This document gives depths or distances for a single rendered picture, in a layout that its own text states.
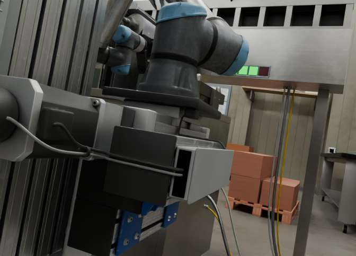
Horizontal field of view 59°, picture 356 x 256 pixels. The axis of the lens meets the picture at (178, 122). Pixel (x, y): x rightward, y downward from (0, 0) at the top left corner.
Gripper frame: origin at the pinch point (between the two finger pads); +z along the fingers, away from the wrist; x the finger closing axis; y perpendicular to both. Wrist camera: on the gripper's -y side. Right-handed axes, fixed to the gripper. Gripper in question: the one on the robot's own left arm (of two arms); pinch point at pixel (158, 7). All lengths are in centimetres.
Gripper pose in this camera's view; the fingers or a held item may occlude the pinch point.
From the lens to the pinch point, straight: 170.3
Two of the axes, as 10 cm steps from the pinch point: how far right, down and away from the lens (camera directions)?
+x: -8.8, -1.3, 4.5
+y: 4.1, -6.8, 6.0
